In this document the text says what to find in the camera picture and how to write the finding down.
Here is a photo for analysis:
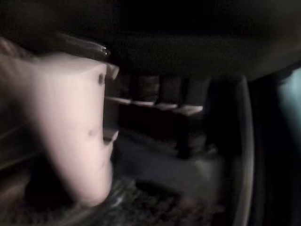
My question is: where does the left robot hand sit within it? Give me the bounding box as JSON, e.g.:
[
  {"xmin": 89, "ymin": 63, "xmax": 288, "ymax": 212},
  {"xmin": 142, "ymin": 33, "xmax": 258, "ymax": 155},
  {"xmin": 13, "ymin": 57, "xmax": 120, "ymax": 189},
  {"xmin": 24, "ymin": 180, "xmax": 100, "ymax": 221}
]
[{"xmin": 0, "ymin": 0, "xmax": 301, "ymax": 208}]

